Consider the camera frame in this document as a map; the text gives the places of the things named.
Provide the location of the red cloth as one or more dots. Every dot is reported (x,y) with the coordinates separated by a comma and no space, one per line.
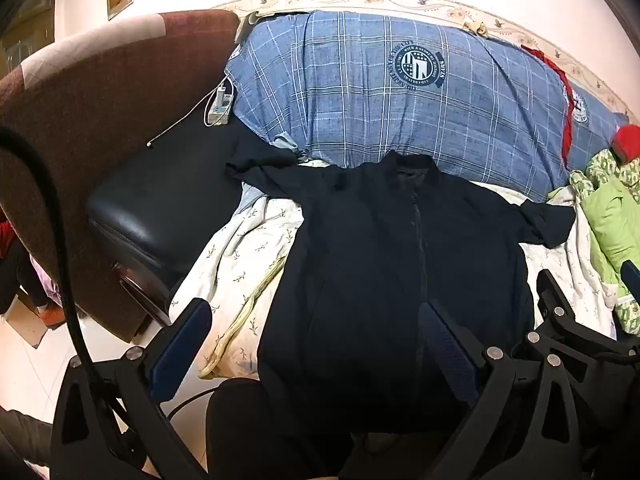
(629,142)

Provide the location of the white power strip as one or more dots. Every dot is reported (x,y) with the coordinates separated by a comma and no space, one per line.
(220,110)

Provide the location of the blue plaid duvet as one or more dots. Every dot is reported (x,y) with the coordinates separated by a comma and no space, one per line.
(350,110)

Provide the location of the small grey cloth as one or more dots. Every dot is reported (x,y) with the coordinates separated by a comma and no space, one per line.
(286,142)

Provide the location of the beige cloth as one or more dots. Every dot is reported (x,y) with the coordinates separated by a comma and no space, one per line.
(475,29)

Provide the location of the white leaf print quilt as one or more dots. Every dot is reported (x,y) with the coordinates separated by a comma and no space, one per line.
(250,260)

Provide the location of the green floral cloth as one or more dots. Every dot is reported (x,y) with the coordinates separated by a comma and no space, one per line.
(607,220)

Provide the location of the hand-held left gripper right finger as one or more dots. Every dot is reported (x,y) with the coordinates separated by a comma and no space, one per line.
(447,350)

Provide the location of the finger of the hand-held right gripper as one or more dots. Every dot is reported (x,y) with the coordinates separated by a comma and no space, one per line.
(632,277)
(550,295)

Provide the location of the orange slipper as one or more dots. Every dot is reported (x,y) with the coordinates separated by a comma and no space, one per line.
(52,316)

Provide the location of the cardboard box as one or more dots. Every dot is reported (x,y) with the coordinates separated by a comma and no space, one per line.
(22,325)

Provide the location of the dark cloth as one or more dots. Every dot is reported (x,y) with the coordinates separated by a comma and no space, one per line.
(22,435)

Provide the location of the black zip jacket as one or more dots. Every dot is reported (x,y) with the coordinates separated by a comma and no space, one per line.
(365,260)

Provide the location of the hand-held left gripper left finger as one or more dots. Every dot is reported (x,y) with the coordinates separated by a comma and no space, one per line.
(182,347)

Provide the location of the brown padded headboard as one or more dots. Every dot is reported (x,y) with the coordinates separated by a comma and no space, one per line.
(100,100)

